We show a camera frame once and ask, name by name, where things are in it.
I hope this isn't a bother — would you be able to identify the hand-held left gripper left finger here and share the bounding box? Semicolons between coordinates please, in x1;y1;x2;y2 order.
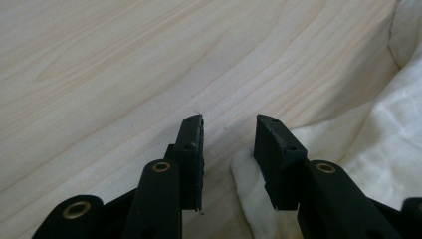
121;114;205;239

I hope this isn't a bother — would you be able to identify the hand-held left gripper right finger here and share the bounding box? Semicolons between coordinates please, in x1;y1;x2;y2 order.
253;114;403;239

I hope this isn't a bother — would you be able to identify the white cloth with brown print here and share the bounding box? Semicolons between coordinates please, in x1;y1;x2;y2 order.
230;0;422;239

